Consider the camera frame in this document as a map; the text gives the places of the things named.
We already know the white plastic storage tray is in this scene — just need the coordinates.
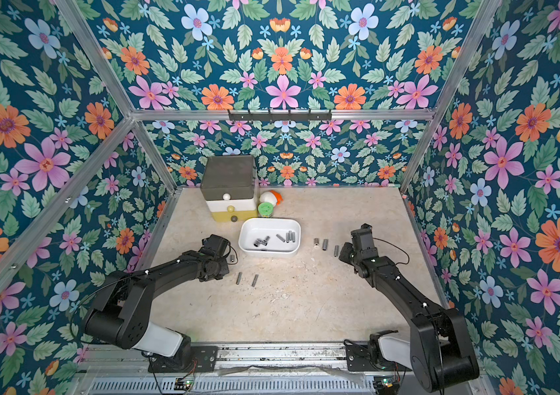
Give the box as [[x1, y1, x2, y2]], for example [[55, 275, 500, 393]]
[[238, 218, 301, 258]]

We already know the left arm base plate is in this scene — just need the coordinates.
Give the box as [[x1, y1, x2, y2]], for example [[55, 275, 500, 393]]
[[148, 345, 218, 374]]

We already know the grey white yellow drawer box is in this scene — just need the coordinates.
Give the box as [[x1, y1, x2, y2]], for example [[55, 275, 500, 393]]
[[200, 156, 259, 222]]

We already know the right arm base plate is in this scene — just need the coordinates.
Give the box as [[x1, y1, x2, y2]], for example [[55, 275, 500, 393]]
[[343, 339, 408, 372]]

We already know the sockets pile in tray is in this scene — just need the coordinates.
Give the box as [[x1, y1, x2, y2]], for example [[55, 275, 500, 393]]
[[253, 230, 296, 248]]

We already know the black wall hook rail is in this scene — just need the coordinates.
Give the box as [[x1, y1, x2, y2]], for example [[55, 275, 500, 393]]
[[227, 110, 333, 123]]

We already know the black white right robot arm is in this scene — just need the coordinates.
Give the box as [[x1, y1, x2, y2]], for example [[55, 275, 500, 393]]
[[339, 224, 480, 393]]

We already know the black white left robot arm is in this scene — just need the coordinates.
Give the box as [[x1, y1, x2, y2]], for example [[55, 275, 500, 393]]
[[82, 235, 232, 370]]

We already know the aluminium front rail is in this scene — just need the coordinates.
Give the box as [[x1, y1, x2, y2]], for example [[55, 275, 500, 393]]
[[69, 341, 496, 395]]

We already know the white orange ball toy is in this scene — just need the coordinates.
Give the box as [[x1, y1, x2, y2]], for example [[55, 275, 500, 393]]
[[259, 190, 283, 207]]

